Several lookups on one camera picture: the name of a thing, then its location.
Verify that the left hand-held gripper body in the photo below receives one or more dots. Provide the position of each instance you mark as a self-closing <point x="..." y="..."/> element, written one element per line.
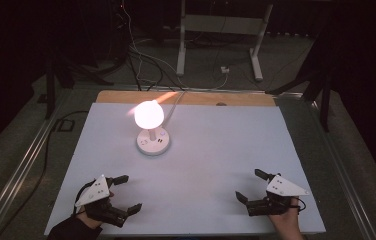
<point x="93" y="194"/>

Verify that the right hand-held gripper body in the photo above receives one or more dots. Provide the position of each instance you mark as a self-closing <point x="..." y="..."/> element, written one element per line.
<point x="282" y="189"/>

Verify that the person's left hand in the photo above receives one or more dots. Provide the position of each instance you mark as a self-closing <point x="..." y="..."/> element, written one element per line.
<point x="85" y="217"/>

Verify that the person's right hand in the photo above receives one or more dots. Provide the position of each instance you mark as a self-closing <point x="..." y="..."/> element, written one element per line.
<point x="287" y="218"/>

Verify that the white globe table lamp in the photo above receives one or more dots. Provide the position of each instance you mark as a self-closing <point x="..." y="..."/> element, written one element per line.
<point x="149" y="116"/>

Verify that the black stand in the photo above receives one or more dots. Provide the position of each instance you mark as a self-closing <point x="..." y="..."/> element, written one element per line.
<point x="56" y="76"/>
<point x="319" y="83"/>

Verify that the white power plug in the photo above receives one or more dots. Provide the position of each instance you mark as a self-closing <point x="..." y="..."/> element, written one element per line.
<point x="224" y="70"/>

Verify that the white metal stand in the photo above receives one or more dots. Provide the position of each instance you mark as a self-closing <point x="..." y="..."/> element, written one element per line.
<point x="221" y="24"/>

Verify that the aluminium rail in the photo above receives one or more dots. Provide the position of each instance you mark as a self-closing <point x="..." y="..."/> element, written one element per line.
<point x="19" y="166"/>
<point x="342" y="173"/>

